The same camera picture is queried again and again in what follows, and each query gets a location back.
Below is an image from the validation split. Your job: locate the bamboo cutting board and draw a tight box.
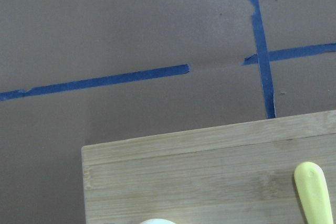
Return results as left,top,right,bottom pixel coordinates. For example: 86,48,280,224
81,111,335,223

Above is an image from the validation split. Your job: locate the yellow plastic knife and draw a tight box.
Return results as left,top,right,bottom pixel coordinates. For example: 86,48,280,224
294,162,333,224

